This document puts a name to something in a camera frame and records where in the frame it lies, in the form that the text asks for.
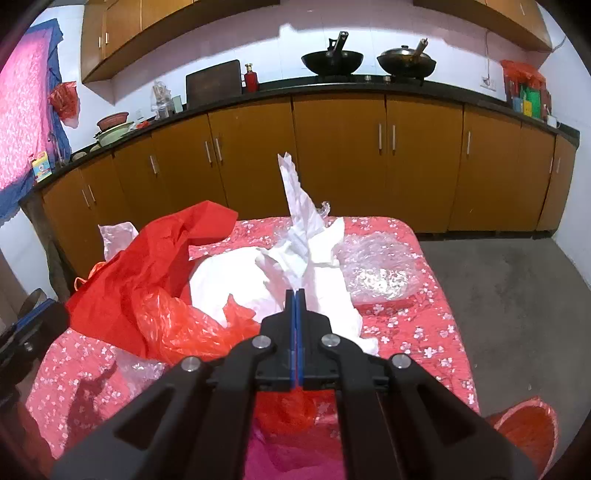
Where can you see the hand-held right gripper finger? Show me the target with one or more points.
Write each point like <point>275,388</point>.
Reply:
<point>301,323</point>
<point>294,323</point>

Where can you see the clear bubble wrap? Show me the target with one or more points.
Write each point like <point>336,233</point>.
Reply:
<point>378,267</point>

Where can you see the orange plastic bag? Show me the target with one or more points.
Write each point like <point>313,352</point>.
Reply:
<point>184,327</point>

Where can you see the red plastic bin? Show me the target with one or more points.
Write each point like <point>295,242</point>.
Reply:
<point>526,429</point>

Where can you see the red paper sheet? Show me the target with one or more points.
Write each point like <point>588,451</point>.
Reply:
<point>138,277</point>

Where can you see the red floral blanket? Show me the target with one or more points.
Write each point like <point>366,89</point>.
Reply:
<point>429,323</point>

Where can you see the white plastic bag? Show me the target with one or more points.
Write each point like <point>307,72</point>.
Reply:
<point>115,237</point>

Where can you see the wooden base cabinets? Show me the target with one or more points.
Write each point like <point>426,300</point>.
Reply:
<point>337,166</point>

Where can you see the colourful small box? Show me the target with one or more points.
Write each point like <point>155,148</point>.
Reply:
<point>41,165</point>

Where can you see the white green basin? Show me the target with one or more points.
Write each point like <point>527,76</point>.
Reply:
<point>113,136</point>

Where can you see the red-brown basin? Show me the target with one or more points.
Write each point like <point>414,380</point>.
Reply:
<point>112,121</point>

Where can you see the black countertop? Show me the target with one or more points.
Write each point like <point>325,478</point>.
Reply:
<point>286,87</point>

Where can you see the pink cloth with blue border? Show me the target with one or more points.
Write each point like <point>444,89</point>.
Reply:
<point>23,106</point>

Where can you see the red bottle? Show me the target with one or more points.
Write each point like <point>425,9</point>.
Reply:
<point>251,79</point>

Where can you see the dark cutting board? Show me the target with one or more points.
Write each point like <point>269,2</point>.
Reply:
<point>213,85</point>

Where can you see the gas stove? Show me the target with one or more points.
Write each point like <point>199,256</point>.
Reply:
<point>376,78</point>

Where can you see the clear bag with jars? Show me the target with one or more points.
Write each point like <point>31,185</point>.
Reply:
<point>164,101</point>

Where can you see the black wok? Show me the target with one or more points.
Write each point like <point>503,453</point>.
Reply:
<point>332,62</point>

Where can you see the wok with lid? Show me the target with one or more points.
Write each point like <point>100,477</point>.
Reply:
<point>406,62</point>

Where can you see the green package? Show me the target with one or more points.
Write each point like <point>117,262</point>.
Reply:
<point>531,99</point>

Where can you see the white adapter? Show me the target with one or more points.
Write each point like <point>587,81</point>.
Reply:
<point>553,121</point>

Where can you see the red plastic bag of goods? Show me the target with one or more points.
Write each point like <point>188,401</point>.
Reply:
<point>521,74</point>

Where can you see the red plastic bag on wall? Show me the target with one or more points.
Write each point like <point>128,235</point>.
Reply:
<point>63,99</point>

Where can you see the wall socket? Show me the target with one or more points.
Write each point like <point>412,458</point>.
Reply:
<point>487,82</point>

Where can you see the wooden wall cabinet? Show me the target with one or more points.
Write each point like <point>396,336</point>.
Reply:
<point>498,18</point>
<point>161,32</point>

